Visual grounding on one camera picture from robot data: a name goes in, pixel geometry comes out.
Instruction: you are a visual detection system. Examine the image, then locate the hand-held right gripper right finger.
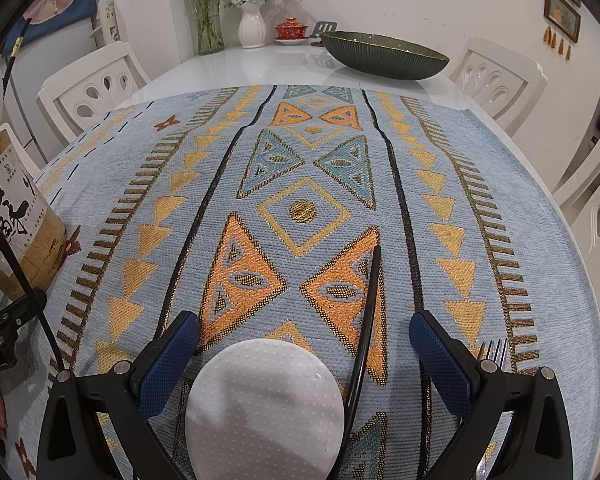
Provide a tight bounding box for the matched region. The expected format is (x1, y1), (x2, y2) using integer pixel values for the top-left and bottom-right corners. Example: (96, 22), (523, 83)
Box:
(409, 309), (576, 480)

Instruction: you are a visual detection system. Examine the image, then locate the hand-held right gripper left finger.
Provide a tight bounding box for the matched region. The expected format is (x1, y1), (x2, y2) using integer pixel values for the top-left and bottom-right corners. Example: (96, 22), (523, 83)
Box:
(36, 310), (202, 480)

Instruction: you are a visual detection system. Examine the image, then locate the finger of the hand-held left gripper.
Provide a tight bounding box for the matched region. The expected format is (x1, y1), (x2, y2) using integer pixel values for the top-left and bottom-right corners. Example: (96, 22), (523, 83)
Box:
(0, 290), (48, 326)

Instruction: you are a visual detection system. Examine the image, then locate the bamboo utensil holder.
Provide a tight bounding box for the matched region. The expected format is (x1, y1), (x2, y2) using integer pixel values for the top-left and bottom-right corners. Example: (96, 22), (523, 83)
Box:
(0, 127), (67, 301)

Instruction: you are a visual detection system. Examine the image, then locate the long thin black utensil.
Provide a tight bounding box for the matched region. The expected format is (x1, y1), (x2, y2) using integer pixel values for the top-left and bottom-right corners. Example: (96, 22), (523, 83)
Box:
(337, 245), (383, 466)

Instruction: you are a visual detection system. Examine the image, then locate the white wooden chair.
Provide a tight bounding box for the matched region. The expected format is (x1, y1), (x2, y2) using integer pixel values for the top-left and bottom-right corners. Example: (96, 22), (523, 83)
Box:
(447, 36), (549, 136)
(550, 127), (600, 311)
(36, 41), (151, 146)
(2, 122), (46, 176)

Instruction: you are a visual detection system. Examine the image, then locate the blue patterned woven table mat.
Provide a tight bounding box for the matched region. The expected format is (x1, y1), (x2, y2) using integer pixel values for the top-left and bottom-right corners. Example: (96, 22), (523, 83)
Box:
(0, 84), (600, 480)

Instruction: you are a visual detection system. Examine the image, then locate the white storage shelf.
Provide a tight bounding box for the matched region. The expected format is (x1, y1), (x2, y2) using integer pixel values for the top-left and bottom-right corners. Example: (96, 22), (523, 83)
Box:
(90, 0), (123, 48)

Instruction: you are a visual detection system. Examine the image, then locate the dark green bowl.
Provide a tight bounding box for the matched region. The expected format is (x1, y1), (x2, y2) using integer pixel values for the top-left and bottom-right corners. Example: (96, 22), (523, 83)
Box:
(319, 31), (451, 81)

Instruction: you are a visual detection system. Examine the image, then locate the clear glass vase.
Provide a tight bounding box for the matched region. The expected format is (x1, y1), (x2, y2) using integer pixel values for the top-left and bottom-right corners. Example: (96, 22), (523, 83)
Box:
(196, 0), (226, 56)

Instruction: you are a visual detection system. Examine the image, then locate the white ceramic vase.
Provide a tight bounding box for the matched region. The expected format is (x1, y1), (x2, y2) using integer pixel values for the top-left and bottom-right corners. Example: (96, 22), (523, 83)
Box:
(238, 2), (268, 50)

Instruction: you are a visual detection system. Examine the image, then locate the small dark slotted spatula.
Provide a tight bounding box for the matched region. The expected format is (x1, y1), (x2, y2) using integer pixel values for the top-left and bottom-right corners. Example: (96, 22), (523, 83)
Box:
(310, 21), (338, 47)

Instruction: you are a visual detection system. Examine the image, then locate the red lidded teacup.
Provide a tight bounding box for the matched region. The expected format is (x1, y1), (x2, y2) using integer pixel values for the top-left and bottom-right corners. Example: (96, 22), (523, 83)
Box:
(273, 16), (308, 43)

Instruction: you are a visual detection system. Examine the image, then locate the framed picture with tassels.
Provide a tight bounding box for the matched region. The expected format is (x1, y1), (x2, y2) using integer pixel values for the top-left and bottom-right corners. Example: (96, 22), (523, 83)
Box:
(542, 0), (583, 58)

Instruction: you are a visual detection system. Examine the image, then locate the black cable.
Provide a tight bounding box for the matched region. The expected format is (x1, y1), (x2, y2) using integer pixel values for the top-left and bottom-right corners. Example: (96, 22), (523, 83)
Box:
(0, 208), (67, 375)

